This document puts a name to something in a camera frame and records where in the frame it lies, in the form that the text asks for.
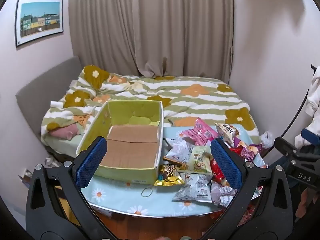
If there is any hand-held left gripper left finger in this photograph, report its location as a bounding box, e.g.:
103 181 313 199
25 136 118 240

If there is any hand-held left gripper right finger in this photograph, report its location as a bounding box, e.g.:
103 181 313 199
202 137 294 240

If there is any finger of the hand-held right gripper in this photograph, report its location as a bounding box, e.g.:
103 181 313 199
274 129 320 167

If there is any purple potato chip bag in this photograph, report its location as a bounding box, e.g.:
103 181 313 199
234 140 260 162

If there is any green cardboard box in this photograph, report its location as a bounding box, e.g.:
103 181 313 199
76 100 164 185

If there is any person's right hand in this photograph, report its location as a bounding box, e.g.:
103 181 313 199
296 187 316 218

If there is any red snack packet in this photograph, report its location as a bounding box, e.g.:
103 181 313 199
210 159 229 186

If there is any crumpled white plastic bag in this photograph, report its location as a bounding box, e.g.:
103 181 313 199
259 131 275 148

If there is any cream green snack packet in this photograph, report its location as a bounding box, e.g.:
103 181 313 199
179 146 214 175

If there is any white grey snack packet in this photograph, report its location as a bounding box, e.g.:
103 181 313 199
165 137 194 160
210 180 238 208
172 172 213 203

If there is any white orange fries packet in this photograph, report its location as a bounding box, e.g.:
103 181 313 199
215 122 242 140

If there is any black metal rack pole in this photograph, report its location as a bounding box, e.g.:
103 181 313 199
281 90 320 139

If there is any pink snack packet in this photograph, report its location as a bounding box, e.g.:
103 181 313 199
181 117 219 147

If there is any pink plush toy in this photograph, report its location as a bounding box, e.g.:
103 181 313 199
49 124 80 139

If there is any blue daisy tablecloth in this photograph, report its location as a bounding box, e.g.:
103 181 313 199
80 125 268 218

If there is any brown snack packet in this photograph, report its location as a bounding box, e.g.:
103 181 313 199
163 155 185 167

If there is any gold snack packet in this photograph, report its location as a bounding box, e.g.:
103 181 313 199
154 164 185 187

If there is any white hanging garment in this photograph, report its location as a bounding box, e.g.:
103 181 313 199
294 66 320 148

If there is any floral striped blanket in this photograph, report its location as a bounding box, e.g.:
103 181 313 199
41 65 260 145

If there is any grey bed headboard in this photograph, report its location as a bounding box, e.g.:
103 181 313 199
15 56 83 140

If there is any beige curtain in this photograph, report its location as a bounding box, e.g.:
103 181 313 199
68 0 235 83

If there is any framed wall picture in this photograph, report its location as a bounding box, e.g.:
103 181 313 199
15 0 64 48

